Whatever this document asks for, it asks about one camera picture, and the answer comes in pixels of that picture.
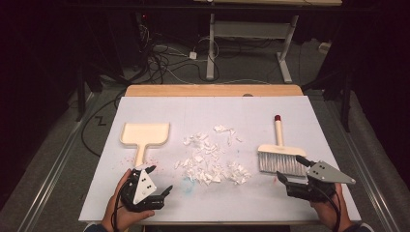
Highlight long black floor cable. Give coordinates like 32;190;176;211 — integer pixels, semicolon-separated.
80;91;128;159

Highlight small white box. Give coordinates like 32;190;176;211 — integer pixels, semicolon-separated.
318;42;333;55

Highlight wooden table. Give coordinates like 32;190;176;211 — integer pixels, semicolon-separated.
124;84;320;226

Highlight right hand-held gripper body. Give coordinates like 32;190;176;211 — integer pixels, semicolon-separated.
284;160;357;204

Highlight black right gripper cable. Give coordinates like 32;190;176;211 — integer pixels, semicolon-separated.
317;184;342;232

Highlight white metal desk frame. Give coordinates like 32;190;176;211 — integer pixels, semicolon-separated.
192;0;343;84

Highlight cream plastic dustpan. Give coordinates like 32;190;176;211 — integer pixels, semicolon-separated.
119;122;171;168

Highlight cream hand brush grey bristles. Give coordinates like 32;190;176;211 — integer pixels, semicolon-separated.
256;114;308;178

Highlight bundle of black floor cables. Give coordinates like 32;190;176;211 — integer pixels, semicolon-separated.
133;13;221;85

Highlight metal floor rail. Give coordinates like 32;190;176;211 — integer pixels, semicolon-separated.
16;92;98;232
323;98;402;232

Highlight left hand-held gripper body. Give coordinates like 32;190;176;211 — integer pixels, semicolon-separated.
119;166;166;214

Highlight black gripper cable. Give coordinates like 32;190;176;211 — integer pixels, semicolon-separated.
317;184;342;232
110;175;133;232

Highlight person's right hand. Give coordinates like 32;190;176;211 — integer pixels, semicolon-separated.
309;183;353;232

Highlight pile of white paper scraps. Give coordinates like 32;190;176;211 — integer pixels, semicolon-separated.
173;124;252;187

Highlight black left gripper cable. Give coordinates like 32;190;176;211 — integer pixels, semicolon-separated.
110;175;133;232

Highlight black metal stand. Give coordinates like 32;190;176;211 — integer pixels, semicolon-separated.
74;62;104;123
303;69;353;133

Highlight person's left hand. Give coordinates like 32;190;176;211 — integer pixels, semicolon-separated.
101;168;157;228

